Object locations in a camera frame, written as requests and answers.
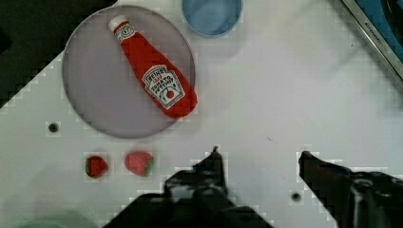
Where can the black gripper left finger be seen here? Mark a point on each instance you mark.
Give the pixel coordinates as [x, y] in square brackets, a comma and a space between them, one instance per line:
[206, 174]

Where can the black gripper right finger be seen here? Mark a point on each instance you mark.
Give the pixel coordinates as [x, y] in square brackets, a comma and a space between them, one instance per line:
[354, 199]

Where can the red plush ketchup bottle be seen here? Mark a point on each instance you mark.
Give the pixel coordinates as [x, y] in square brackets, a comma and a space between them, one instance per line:
[164, 83]

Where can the grey round plate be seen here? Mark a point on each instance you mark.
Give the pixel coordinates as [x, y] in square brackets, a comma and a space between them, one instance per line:
[99, 82]

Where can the light red plush strawberry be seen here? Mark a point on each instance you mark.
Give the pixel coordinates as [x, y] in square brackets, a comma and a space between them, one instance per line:
[139, 163]

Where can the dark red plush strawberry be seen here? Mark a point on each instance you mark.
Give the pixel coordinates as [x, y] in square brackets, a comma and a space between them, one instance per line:
[96, 167]

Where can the blue bowl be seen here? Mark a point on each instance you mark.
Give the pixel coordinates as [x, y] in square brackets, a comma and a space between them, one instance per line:
[212, 18]

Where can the toaster oven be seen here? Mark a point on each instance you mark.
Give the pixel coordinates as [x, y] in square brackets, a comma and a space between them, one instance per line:
[381, 23]

